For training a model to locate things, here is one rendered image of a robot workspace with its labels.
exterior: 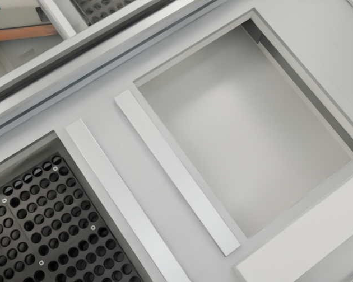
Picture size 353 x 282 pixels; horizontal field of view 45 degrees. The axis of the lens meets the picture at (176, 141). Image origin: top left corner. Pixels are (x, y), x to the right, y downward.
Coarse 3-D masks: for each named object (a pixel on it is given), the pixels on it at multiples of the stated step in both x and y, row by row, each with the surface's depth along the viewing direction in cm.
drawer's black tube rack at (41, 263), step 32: (64, 160) 58; (0, 192) 54; (32, 192) 57; (64, 192) 54; (0, 224) 53; (32, 224) 56; (64, 224) 53; (96, 224) 53; (0, 256) 52; (32, 256) 55; (64, 256) 55; (96, 256) 52
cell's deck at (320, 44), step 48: (240, 0) 59; (288, 0) 59; (336, 0) 59; (192, 48) 57; (288, 48) 57; (336, 48) 57; (96, 96) 53; (336, 96) 55; (0, 144) 51; (144, 144) 52; (96, 192) 50; (144, 192) 50; (192, 240) 49; (240, 240) 49
